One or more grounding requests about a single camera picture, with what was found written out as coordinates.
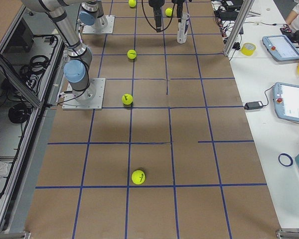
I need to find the black power adapter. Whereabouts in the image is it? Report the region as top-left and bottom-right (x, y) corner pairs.
(244, 101), (264, 110)

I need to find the tennis ball centre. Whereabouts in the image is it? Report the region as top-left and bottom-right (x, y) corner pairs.
(127, 49), (137, 60)

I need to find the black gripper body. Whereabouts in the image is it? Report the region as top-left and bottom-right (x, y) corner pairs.
(172, 0), (184, 3)
(149, 0), (165, 8)

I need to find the blue tape ring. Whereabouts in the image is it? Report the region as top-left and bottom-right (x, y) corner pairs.
(278, 153), (294, 168)

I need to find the teach pendant near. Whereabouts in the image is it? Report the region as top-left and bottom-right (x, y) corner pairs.
(273, 82), (299, 123)

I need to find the teach pendant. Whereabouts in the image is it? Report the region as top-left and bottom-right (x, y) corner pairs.
(262, 35), (299, 61)
(273, 82), (299, 123)

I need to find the tennis ball front right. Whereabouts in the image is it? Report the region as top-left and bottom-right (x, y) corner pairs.
(122, 94), (133, 106)

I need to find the clear Wilson tennis ball can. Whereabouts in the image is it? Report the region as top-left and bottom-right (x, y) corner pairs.
(177, 12), (190, 44)

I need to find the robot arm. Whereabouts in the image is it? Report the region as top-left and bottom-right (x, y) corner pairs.
(22, 0), (108, 108)
(78, 0), (185, 32)

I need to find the yellow tape roll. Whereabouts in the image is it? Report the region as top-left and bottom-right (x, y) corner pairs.
(241, 42), (256, 56)

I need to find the tennis ball nearest camera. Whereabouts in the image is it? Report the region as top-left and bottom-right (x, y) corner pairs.
(131, 170), (146, 185)

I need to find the tennis ball front left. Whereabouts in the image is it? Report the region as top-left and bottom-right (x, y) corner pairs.
(165, 7), (173, 17)

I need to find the tennis ball near gripper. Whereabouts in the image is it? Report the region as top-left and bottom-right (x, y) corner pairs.
(128, 0), (137, 8)

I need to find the aluminium frame post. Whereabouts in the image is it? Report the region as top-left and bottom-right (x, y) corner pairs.
(223, 0), (254, 56)

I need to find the teach pendant far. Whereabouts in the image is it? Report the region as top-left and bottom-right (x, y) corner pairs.
(262, 35), (299, 61)

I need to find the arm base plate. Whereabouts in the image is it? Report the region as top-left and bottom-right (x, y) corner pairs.
(62, 78), (106, 110)
(82, 15), (115, 35)

